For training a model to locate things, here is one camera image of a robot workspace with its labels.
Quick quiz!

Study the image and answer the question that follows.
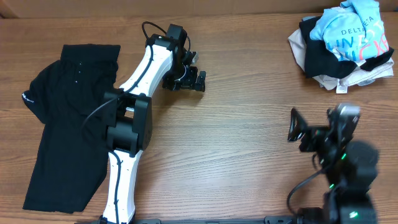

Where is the light blue printed t-shirt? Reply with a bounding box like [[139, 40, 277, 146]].
[[310, 0, 389, 62]]

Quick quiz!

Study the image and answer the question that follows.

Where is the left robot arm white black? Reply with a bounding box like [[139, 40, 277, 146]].
[[99, 24, 206, 223]]

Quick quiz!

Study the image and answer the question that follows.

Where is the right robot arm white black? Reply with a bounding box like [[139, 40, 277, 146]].
[[287, 104, 379, 224]]

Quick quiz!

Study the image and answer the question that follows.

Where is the black folded garment on pile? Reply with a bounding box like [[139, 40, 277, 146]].
[[299, 16, 394, 79]]

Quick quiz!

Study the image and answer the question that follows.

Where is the beige folded garment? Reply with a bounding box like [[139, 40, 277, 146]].
[[288, 29, 394, 94]]

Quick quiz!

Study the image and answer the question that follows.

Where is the black shirt on left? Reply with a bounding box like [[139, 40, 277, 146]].
[[22, 44, 121, 213]]

